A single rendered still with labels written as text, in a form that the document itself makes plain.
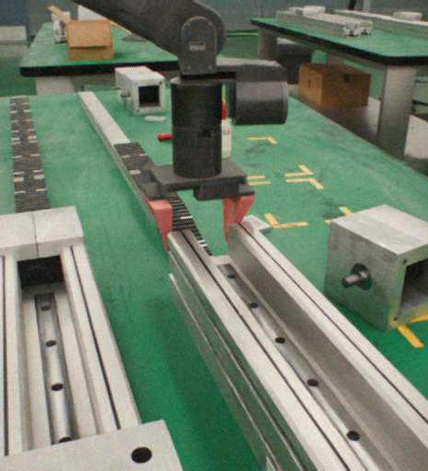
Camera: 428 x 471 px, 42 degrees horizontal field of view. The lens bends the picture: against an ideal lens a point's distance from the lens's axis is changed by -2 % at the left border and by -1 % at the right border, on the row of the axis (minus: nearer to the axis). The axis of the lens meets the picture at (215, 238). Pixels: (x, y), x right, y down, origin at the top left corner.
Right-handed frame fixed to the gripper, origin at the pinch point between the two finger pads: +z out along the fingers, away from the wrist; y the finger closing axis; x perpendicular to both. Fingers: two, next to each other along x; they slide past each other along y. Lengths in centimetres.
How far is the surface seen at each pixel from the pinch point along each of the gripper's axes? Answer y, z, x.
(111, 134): -1, 2, 60
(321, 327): 2.3, -3.7, -26.3
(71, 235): -15.4, -4.9, -4.1
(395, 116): 162, 36, 178
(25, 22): 7, 48, 1087
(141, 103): 13, 2, 92
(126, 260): -8.0, 4.6, 6.5
